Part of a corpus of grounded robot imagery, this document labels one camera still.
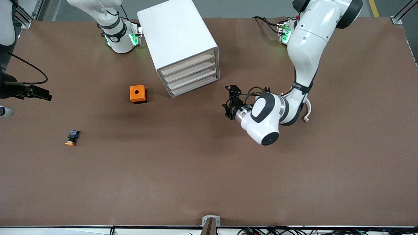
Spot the orange box with hole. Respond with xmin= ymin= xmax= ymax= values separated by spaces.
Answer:
xmin=130 ymin=85 xmax=148 ymax=104

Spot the grey aluminium frame profile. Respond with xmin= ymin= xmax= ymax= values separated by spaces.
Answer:
xmin=15 ymin=0 xmax=44 ymax=29
xmin=391 ymin=0 xmax=418 ymax=25

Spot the black cable bundle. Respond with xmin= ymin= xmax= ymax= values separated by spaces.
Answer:
xmin=237 ymin=226 xmax=418 ymax=235

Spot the grey metal table bracket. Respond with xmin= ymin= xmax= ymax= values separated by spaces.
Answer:
xmin=202 ymin=215 xmax=221 ymax=227

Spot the white curved plastic clamp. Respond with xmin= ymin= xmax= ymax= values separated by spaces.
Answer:
xmin=302 ymin=98 xmax=312 ymax=123

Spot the white drawer cabinet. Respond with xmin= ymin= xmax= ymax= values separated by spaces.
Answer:
xmin=137 ymin=0 xmax=220 ymax=98

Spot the brown post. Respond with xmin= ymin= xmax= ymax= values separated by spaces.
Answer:
xmin=200 ymin=218 xmax=217 ymax=235

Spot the orange cap push button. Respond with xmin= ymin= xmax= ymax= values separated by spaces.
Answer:
xmin=65 ymin=130 xmax=81 ymax=147

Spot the black arm base cable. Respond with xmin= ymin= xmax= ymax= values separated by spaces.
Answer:
xmin=251 ymin=16 xmax=288 ymax=35

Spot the white plastic drawer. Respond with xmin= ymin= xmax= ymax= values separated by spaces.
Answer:
xmin=167 ymin=68 xmax=217 ymax=90
xmin=161 ymin=52 xmax=216 ymax=76
xmin=164 ymin=60 xmax=217 ymax=83
xmin=170 ymin=75 xmax=218 ymax=97

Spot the white table edge rail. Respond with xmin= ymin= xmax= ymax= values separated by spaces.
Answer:
xmin=0 ymin=226 xmax=418 ymax=235

